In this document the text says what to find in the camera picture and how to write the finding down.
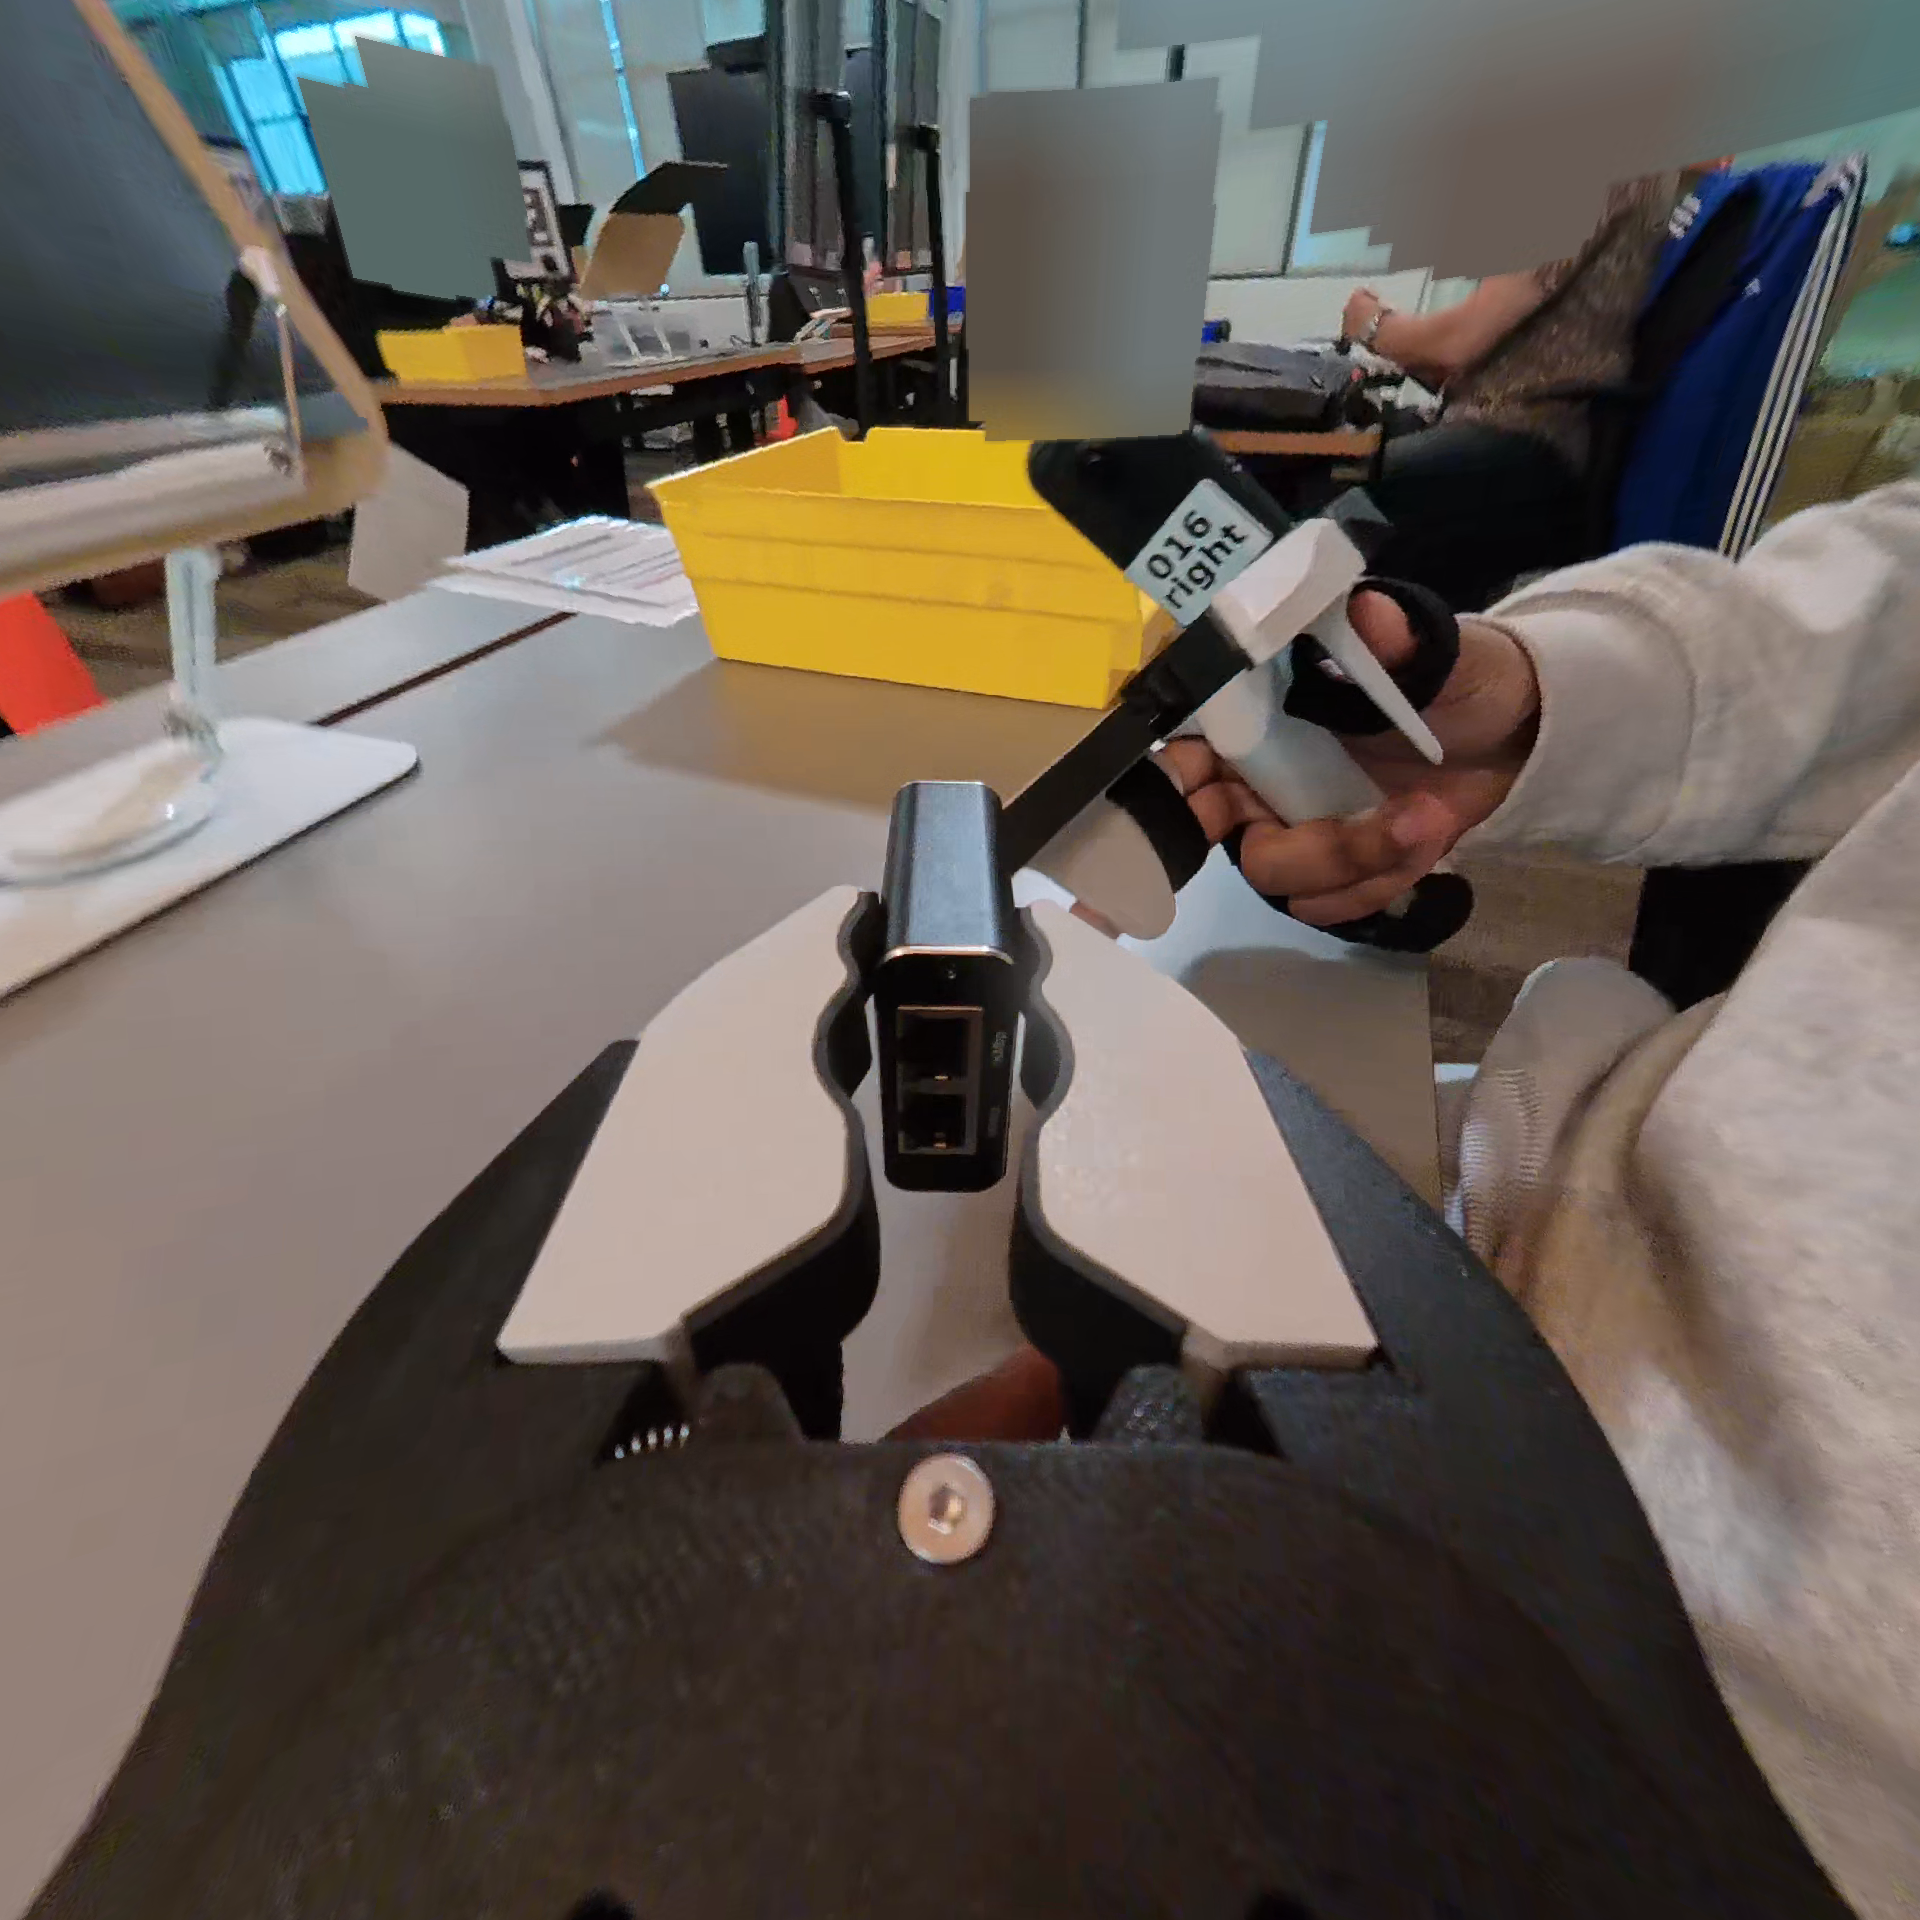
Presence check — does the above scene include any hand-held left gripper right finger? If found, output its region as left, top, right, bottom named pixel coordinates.
left=1021, top=899, right=1385, bottom=1377

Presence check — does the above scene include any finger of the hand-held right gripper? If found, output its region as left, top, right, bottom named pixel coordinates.
left=996, top=694, right=1191, bottom=944

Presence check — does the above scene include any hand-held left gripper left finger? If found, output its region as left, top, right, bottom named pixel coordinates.
left=496, top=886, right=880, bottom=1388

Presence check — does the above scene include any black network adapter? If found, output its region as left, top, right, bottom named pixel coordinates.
left=870, top=779, right=1033, bottom=1196

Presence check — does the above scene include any yellow plastic bin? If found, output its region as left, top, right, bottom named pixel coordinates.
left=649, top=426, right=1182, bottom=713

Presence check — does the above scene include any person's right forearm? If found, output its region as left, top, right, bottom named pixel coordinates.
left=1447, top=481, right=1920, bottom=875

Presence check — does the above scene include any person's right hand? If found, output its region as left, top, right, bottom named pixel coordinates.
left=1163, top=592, right=1548, bottom=936

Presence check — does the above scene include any white printed paper sheet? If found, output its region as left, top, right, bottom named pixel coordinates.
left=442, top=513, right=707, bottom=631

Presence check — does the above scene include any open cardboard box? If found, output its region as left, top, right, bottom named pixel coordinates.
left=578, top=163, right=736, bottom=303

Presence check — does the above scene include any blue jacket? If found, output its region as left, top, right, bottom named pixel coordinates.
left=1611, top=159, right=1870, bottom=562

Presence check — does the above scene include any white laptop stand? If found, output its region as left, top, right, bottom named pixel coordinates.
left=0, top=548, right=421, bottom=1004

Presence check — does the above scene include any small yellow bin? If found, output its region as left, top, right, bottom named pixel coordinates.
left=375, top=323, right=532, bottom=385

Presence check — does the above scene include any orange traffic cone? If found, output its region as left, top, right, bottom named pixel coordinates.
left=0, top=592, right=107, bottom=740

